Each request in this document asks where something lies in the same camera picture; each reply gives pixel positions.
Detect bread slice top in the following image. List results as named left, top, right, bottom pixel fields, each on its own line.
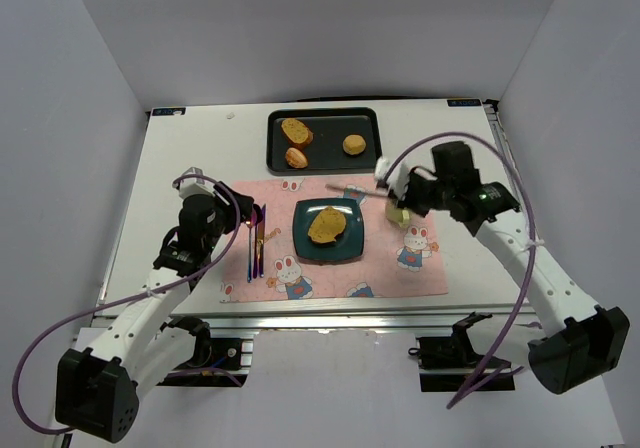
left=307, top=206, right=347, bottom=244

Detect bread slice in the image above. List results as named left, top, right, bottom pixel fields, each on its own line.
left=307, top=206, right=347, bottom=244
left=281, top=118, right=314, bottom=150

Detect metal food tongs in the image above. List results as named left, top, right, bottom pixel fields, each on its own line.
left=325, top=183, right=391, bottom=199

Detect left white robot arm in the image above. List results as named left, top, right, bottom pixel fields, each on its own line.
left=54, top=186, right=256, bottom=443

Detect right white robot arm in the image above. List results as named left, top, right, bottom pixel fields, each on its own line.
left=385, top=141, right=630, bottom=394

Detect bread slice bottom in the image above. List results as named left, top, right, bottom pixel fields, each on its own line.
left=281, top=118, right=314, bottom=150

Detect iridescent knife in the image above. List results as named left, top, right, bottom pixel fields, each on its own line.
left=256, top=204, right=266, bottom=278

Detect pale green mug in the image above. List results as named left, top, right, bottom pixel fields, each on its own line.
left=385, top=199, right=411, bottom=229

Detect small oval sesame bun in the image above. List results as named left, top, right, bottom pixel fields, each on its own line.
left=285, top=147, right=309, bottom=169

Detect pink bunny placemat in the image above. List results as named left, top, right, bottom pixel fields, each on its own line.
left=220, top=175, right=448, bottom=303

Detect black baking tray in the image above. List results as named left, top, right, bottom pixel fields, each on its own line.
left=266, top=107, right=382, bottom=176

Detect dark green square plate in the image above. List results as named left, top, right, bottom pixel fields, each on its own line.
left=292, top=198, right=365, bottom=264

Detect round yellow bun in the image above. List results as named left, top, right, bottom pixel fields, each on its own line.
left=342, top=134, right=367, bottom=156

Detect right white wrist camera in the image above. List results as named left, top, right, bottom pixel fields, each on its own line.
left=374, top=157, right=410, bottom=200

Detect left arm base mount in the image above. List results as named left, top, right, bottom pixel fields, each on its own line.
left=158, top=316, right=247, bottom=388

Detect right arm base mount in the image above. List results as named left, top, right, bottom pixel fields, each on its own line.
left=408, top=333, right=518, bottom=394

